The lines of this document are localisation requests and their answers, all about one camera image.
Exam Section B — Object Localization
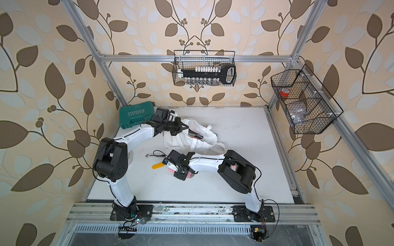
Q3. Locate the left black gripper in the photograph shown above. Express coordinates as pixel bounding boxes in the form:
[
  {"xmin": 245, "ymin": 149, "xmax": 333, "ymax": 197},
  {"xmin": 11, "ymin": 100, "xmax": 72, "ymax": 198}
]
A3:
[{"xmin": 161, "ymin": 117, "xmax": 189, "ymax": 135}]

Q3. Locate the white printed tote pouch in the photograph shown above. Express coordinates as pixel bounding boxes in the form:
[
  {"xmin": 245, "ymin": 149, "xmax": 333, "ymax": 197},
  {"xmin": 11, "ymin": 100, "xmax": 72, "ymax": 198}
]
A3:
[{"xmin": 163, "ymin": 119, "xmax": 227, "ymax": 155}]

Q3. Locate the large yellow utility knife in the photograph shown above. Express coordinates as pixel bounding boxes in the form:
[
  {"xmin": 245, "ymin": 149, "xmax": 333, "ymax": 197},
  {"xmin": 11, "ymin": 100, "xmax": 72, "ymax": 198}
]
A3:
[{"xmin": 152, "ymin": 163, "xmax": 165, "ymax": 170}]

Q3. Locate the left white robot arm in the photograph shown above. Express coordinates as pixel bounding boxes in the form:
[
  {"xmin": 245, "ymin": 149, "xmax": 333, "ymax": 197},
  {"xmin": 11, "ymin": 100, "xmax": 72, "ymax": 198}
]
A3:
[{"xmin": 92, "ymin": 116, "xmax": 189, "ymax": 208}]

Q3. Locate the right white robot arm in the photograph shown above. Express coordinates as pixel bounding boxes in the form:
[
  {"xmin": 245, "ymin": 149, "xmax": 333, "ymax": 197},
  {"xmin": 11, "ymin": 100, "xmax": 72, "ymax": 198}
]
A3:
[{"xmin": 163, "ymin": 150, "xmax": 264, "ymax": 214}]

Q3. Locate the green plastic tool case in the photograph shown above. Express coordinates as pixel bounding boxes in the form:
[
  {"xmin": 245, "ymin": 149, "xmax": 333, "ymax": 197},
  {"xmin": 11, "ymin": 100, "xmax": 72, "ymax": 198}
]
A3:
[{"xmin": 119, "ymin": 101, "xmax": 155, "ymax": 129}]

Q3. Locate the black socket bit holder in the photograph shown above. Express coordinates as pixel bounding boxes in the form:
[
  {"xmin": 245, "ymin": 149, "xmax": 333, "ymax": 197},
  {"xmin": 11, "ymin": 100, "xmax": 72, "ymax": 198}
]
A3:
[{"xmin": 172, "ymin": 63, "xmax": 237, "ymax": 86}]

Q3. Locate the red item in basket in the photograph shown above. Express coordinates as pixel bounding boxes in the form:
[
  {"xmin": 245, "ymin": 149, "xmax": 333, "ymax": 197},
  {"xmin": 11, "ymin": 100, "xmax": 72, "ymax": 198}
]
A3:
[{"xmin": 280, "ymin": 88, "xmax": 290, "ymax": 98}]

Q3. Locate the clear plastic bag in basket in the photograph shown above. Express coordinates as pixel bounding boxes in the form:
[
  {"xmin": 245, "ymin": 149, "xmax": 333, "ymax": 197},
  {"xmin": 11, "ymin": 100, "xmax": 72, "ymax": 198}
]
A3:
[{"xmin": 288, "ymin": 101, "xmax": 307, "ymax": 124}]

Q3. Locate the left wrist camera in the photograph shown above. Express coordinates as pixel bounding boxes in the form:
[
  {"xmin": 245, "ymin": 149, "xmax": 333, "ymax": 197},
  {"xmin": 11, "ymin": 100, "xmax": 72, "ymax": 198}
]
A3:
[{"xmin": 152, "ymin": 107, "xmax": 178, "ymax": 123}]

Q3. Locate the back black wire basket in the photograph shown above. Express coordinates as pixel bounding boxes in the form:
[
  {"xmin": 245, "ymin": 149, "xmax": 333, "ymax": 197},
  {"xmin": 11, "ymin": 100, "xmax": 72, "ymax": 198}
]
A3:
[{"xmin": 172, "ymin": 49, "xmax": 237, "ymax": 86}]

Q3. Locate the black wire basket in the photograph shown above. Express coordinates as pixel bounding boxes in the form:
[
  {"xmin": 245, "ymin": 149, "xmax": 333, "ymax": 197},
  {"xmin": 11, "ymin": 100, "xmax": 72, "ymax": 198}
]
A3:
[
  {"xmin": 270, "ymin": 65, "xmax": 344, "ymax": 134},
  {"xmin": 172, "ymin": 49, "xmax": 237, "ymax": 86}
]

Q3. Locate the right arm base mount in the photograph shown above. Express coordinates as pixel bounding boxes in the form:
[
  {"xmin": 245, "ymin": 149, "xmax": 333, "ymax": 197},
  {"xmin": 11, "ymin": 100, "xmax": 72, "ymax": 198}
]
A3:
[{"xmin": 232, "ymin": 205, "xmax": 276, "ymax": 222}]

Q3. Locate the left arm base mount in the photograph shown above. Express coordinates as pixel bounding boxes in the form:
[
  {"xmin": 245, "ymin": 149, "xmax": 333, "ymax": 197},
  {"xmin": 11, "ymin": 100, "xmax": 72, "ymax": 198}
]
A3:
[{"xmin": 110, "ymin": 203, "xmax": 153, "ymax": 223}]

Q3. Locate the aluminium front rail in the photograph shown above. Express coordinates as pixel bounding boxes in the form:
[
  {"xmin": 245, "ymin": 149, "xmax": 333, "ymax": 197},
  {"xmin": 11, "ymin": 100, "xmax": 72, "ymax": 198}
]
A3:
[{"xmin": 66, "ymin": 202, "xmax": 321, "ymax": 226}]

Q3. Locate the right black wire basket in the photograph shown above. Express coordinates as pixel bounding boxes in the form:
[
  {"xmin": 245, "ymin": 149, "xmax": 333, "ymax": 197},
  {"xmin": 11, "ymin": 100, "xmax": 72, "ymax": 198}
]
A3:
[{"xmin": 270, "ymin": 65, "xmax": 344, "ymax": 134}]

